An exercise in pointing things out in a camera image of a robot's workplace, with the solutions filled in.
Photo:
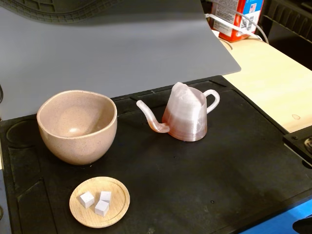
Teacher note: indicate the blue base board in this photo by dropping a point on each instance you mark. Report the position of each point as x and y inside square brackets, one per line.
[280, 219]

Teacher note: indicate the translucent pink plastic kettle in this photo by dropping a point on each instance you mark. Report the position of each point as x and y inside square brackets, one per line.
[185, 117]

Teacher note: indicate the black silicone work mat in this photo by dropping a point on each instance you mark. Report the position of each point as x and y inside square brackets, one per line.
[195, 170]

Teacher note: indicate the dark gray ribbed mat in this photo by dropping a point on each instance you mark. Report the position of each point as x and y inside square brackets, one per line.
[61, 12]

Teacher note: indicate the round wooden coaster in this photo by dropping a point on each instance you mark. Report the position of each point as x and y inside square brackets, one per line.
[117, 195]

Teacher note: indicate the light gray silicone sheet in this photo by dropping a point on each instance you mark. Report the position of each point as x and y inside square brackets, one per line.
[122, 61]

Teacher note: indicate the red supplement container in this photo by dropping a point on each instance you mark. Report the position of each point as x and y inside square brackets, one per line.
[231, 9]

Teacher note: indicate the white sugar cube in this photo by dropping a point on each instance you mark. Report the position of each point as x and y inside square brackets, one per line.
[86, 200]
[101, 209]
[105, 195]

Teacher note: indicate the beige speckled ceramic cup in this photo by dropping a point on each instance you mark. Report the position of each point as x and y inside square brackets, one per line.
[78, 146]

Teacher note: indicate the black plastic crate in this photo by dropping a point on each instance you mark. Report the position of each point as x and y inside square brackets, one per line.
[287, 29]

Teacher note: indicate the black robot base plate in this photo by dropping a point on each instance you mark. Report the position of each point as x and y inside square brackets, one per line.
[297, 143]

